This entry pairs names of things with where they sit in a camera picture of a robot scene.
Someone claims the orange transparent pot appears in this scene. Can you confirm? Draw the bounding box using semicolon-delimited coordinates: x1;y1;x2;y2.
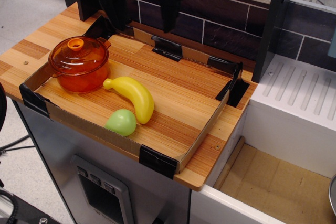
48;37;112;93

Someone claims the black cable on floor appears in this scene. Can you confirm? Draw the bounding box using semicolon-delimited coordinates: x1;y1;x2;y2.
0;134;35;154

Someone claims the green plastic pear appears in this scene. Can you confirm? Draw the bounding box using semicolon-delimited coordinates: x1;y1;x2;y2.
104;109;137;136

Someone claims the yellow plastic banana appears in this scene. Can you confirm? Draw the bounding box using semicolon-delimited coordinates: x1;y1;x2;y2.
103;76;154;124

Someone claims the orange transparent pot lid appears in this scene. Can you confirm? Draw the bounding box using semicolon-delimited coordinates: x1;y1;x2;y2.
48;36;111;76

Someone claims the toy kitchen oven front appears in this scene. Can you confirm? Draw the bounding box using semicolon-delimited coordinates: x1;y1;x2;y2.
15;102;191;223

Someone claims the cardboard fence with black tape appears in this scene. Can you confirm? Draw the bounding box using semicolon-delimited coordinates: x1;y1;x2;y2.
19;17;250;187

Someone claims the metal bowl rim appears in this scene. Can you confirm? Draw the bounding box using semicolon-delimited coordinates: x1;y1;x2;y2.
328;175;336;215

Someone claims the white toy sink unit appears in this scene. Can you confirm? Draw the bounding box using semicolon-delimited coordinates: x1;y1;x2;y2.
190;56;335;223

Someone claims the black right upright post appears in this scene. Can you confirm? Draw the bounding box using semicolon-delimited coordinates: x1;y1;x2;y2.
252;0;282;83

